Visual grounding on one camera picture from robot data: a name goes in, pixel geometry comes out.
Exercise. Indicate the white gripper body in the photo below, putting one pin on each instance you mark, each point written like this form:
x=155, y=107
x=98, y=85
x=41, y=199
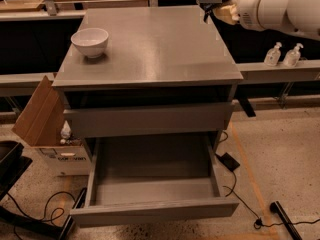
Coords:
x=254, y=6

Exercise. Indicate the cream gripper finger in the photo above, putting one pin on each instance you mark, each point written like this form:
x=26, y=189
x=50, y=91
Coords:
x=228, y=14

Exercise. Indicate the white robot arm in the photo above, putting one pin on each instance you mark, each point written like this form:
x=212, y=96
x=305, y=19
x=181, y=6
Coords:
x=299, y=18

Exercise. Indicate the closed grey top drawer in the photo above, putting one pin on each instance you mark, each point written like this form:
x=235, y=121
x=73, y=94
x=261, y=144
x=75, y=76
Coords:
x=148, y=120

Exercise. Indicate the grey drawer cabinet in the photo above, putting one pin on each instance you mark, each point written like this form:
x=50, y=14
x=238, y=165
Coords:
x=156, y=56

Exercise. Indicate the open grey middle drawer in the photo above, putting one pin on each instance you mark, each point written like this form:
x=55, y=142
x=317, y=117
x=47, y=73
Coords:
x=153, y=178

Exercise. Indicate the left clear sanitizer bottle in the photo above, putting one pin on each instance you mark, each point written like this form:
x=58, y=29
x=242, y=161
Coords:
x=273, y=55

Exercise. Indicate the clear sanitizer bottle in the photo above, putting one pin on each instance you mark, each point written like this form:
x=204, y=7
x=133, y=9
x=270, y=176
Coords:
x=273, y=55
x=292, y=56

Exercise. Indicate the right clear sanitizer bottle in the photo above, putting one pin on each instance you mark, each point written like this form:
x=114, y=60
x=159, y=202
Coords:
x=292, y=56

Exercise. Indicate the white ceramic bowl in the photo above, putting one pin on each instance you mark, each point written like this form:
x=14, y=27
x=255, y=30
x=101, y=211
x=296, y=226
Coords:
x=90, y=42

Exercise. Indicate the black power adapter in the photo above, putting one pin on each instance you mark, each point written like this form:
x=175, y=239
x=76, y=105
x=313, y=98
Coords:
x=228, y=161

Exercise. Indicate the black floor bar right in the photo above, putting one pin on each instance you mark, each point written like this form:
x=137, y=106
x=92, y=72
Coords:
x=276, y=208

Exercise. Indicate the open cardboard box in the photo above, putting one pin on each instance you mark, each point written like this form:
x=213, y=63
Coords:
x=40, y=125

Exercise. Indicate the black chair base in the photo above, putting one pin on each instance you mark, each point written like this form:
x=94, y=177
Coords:
x=32, y=190

